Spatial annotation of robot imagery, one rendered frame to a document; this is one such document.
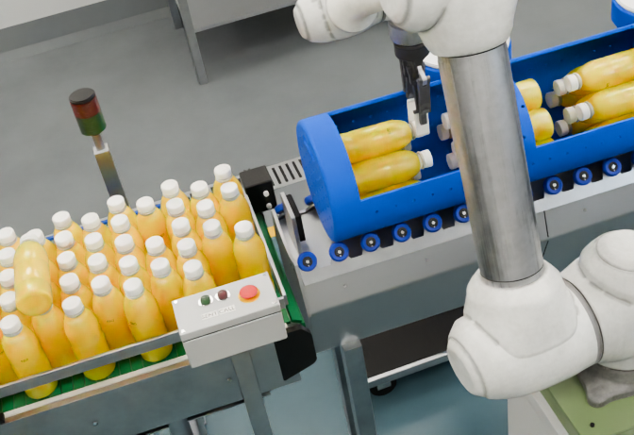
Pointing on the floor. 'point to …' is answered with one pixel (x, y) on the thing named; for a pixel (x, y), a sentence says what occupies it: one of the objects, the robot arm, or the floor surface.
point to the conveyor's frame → (163, 394)
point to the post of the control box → (251, 393)
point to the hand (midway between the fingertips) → (418, 117)
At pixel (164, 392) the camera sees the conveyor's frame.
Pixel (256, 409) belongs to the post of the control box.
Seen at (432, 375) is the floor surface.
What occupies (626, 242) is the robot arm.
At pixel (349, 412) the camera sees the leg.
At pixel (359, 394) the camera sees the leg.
